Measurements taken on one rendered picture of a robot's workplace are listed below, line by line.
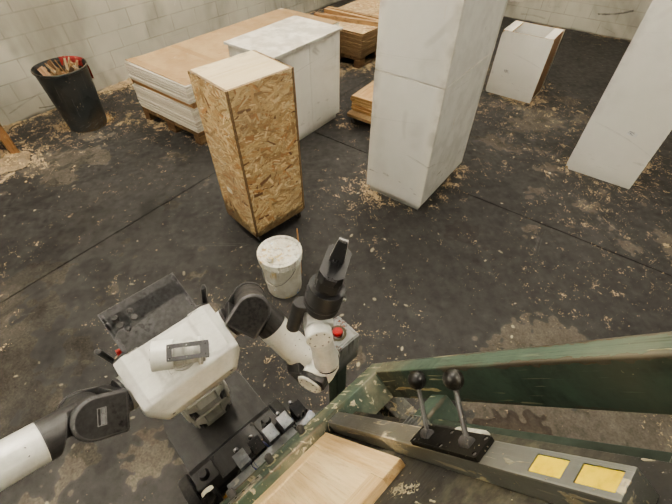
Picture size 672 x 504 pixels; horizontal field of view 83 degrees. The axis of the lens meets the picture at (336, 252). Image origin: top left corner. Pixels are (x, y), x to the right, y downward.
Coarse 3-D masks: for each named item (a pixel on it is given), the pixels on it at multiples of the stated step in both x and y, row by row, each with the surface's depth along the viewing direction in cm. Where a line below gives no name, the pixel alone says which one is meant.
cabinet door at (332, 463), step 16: (320, 448) 113; (336, 448) 106; (352, 448) 99; (368, 448) 93; (304, 464) 111; (320, 464) 104; (336, 464) 98; (352, 464) 91; (368, 464) 86; (384, 464) 82; (400, 464) 79; (288, 480) 108; (304, 480) 102; (320, 480) 95; (336, 480) 90; (352, 480) 85; (368, 480) 80; (384, 480) 77; (272, 496) 106; (288, 496) 99; (304, 496) 93; (320, 496) 88; (336, 496) 84; (352, 496) 79; (368, 496) 75
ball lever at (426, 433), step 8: (408, 376) 78; (416, 376) 76; (424, 376) 77; (416, 384) 76; (424, 384) 76; (424, 408) 76; (424, 416) 75; (424, 424) 75; (424, 432) 74; (432, 432) 74
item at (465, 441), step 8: (448, 376) 66; (456, 376) 66; (448, 384) 66; (456, 384) 65; (456, 392) 66; (456, 400) 66; (464, 416) 65; (464, 424) 65; (464, 432) 64; (464, 440) 64; (472, 440) 63
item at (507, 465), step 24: (336, 432) 122; (360, 432) 101; (384, 432) 90; (408, 432) 83; (432, 456) 72; (504, 456) 57; (528, 456) 54; (552, 456) 51; (576, 456) 49; (504, 480) 56; (528, 480) 51; (552, 480) 48; (624, 480) 42
